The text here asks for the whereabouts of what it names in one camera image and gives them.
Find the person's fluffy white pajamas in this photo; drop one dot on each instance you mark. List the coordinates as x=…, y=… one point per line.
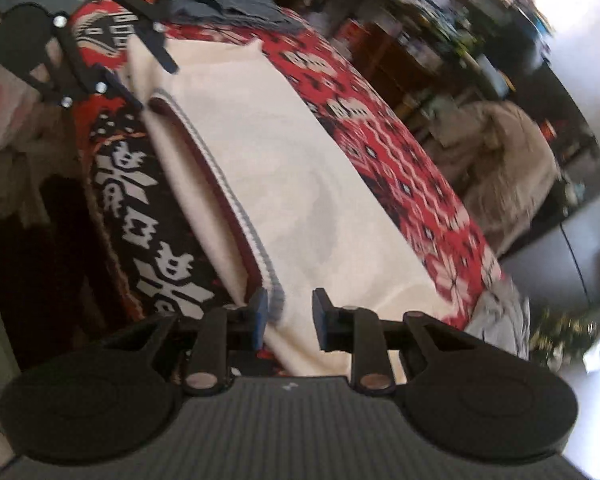
x=5, y=125

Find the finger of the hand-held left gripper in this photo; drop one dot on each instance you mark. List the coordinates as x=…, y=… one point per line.
x=75, y=55
x=157, y=42

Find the beige jacket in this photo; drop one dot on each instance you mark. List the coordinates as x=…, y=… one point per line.
x=500, y=160

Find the cream knit sweater vest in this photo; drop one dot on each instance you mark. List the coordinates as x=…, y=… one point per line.
x=305, y=200

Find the grey garment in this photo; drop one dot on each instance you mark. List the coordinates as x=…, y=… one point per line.
x=500, y=320

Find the black shelf rack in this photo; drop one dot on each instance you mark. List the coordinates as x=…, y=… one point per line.
x=480, y=60

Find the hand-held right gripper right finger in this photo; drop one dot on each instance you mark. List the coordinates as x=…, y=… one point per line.
x=321, y=320

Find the small Christmas tree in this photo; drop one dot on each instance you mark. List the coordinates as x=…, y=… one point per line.
x=565, y=335

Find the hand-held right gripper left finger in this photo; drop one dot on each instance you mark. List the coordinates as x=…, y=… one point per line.
x=260, y=320

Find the silver refrigerator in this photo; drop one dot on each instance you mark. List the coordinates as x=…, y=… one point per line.
x=535, y=280

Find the red patterned blanket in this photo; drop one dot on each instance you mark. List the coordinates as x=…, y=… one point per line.
x=405, y=160

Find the blue jeans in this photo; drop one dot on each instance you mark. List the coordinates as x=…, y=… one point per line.
x=230, y=5

